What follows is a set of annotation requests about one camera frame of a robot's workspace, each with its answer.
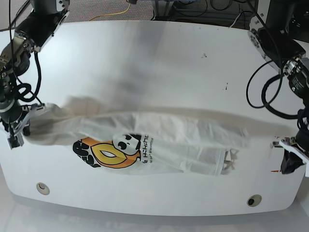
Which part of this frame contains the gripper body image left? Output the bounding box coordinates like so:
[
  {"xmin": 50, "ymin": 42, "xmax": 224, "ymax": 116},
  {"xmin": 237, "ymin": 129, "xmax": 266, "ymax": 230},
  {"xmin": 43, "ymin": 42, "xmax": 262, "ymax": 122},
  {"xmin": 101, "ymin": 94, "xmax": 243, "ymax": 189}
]
[{"xmin": 0, "ymin": 31, "xmax": 47, "ymax": 149}]

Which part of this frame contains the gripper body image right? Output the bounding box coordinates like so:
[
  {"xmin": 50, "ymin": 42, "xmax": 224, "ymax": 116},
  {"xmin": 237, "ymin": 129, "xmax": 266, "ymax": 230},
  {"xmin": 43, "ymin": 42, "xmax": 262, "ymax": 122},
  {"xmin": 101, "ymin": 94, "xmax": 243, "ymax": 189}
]
[{"xmin": 269, "ymin": 58, "xmax": 309, "ymax": 177}]

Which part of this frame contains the white t-shirt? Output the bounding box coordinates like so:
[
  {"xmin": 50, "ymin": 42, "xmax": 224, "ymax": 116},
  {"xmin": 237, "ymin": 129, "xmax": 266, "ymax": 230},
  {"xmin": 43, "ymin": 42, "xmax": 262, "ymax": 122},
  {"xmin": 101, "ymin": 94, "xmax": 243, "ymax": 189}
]
[{"xmin": 25, "ymin": 95, "xmax": 294, "ymax": 178}]

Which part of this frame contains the right table grommet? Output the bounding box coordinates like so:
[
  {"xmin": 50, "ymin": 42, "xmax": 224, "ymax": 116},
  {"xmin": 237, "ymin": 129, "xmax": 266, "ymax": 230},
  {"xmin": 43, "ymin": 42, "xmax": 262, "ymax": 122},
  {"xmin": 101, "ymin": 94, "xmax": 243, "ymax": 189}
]
[{"xmin": 247, "ymin": 194, "xmax": 262, "ymax": 207}]

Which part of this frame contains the table grommet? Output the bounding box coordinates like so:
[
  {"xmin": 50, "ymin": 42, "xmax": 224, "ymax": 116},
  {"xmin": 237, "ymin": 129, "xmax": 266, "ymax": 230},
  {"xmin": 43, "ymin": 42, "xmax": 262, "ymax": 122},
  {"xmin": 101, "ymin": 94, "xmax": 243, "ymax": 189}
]
[
  {"xmin": 36, "ymin": 183, "xmax": 50, "ymax": 195},
  {"xmin": 247, "ymin": 194, "xmax": 262, "ymax": 207}
]

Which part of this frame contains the left table grommet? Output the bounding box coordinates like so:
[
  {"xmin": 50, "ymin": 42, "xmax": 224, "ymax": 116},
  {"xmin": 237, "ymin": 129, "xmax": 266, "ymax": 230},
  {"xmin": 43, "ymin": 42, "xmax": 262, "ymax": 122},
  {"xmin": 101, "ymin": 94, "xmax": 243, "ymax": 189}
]
[{"xmin": 36, "ymin": 183, "xmax": 50, "ymax": 195}]

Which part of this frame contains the yellow cable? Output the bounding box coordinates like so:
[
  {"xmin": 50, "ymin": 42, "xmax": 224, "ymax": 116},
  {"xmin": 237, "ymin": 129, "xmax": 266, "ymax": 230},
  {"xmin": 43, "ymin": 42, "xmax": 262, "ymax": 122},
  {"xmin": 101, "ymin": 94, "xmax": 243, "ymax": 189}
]
[{"xmin": 88, "ymin": 4, "xmax": 132, "ymax": 22}]

